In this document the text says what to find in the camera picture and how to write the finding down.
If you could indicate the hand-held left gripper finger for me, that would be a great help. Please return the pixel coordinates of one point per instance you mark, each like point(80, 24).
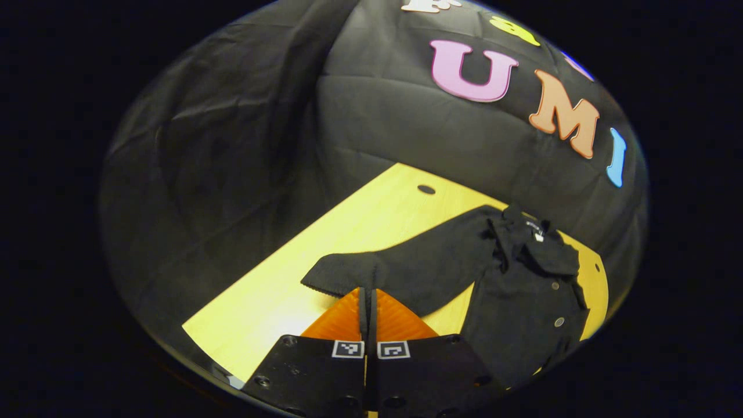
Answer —
point(363, 316)
point(372, 319)

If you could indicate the black button shirt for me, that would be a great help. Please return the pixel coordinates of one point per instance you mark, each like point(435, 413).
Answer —
point(522, 302)

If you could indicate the black backdrop cloth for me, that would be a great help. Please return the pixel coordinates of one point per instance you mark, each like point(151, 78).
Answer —
point(232, 174)

